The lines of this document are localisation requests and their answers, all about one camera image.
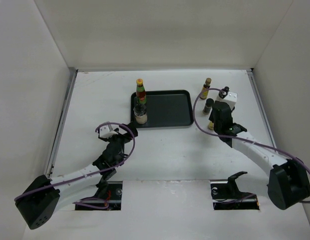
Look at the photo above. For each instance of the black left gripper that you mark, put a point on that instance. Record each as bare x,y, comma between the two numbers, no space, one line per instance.
126,137

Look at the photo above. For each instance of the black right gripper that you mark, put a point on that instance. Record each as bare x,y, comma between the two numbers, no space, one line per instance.
211,117

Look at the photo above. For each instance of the dark label spice jar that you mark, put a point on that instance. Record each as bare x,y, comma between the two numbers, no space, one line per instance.
208,106

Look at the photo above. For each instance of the amber sauce bottle yellow label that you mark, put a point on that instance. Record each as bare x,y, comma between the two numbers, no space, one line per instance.
205,89

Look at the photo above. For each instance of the glass pepper grinder black top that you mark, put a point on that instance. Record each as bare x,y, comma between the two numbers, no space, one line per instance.
140,113

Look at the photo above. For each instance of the red chili sauce bottle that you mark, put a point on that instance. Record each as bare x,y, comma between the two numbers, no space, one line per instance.
140,92

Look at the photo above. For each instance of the white salt grinder black top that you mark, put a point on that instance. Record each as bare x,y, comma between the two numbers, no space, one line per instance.
223,92

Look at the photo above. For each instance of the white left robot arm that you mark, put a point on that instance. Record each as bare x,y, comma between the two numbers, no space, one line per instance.
45,196

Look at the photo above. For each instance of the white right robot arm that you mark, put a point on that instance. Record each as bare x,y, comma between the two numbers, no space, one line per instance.
288,181

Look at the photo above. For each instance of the black rectangular tray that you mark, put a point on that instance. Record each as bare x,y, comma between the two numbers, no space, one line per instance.
165,109

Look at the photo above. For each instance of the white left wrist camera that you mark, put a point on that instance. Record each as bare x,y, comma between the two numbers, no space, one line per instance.
106,130

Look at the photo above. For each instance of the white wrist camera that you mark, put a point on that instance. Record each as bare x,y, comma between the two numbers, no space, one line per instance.
106,130
230,99

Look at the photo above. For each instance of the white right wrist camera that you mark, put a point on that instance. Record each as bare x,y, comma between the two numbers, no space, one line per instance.
230,99

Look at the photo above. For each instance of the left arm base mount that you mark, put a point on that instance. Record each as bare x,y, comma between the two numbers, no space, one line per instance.
107,198

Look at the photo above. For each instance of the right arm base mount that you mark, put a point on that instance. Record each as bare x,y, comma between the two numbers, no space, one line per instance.
226,195

